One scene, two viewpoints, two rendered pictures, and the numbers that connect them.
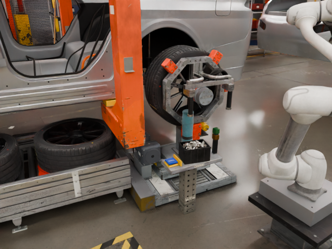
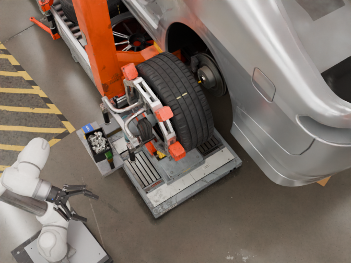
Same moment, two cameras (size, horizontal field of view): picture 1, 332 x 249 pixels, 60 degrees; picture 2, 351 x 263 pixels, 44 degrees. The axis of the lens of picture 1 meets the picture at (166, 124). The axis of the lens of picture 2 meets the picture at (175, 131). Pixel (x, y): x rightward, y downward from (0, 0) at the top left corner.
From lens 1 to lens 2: 3.33 m
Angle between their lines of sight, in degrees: 67
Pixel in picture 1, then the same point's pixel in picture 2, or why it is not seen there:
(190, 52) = (152, 82)
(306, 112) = not seen: outside the picture
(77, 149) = not seen: hidden behind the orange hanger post
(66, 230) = (74, 87)
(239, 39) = (280, 144)
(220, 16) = (257, 91)
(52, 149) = not seen: hidden behind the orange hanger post
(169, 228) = (80, 158)
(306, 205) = (33, 243)
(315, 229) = (25, 255)
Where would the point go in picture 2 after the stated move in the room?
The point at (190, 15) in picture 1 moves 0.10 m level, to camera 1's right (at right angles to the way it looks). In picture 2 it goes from (222, 51) to (226, 65)
